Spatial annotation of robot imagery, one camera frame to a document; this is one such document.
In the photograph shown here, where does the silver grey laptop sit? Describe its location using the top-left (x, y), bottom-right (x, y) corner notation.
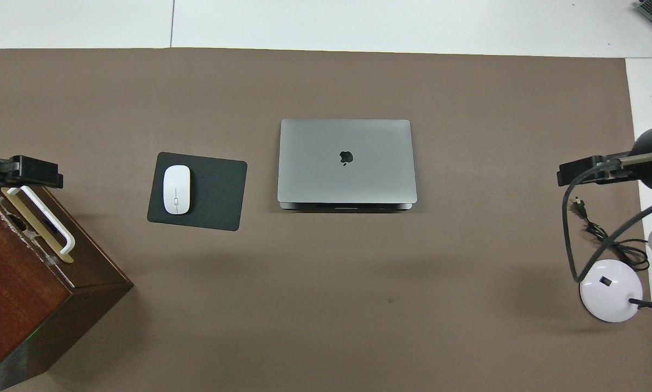
top-left (277, 119), bottom-right (417, 212)

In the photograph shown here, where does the white desk lamp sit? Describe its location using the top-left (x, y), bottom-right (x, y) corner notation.
top-left (579, 212), bottom-right (652, 323)

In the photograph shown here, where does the dark wooden box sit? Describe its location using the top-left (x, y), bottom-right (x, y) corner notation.
top-left (0, 185), bottom-right (134, 392)

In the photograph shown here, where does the white computer mouse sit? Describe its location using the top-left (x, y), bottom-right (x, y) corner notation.
top-left (163, 165), bottom-right (192, 215)

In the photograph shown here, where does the black mouse pad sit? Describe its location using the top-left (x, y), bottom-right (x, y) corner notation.
top-left (147, 152), bottom-right (248, 232)

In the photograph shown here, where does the brown table mat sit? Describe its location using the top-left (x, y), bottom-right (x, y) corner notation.
top-left (0, 48), bottom-right (652, 392)

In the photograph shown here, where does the white box handle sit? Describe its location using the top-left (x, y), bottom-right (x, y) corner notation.
top-left (6, 186), bottom-right (76, 255)

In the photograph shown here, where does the black lamp power cable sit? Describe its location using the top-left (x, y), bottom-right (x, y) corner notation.
top-left (572, 196), bottom-right (652, 305)

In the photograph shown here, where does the brass handle plate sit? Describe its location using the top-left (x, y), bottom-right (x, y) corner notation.
top-left (0, 188), bottom-right (75, 265)

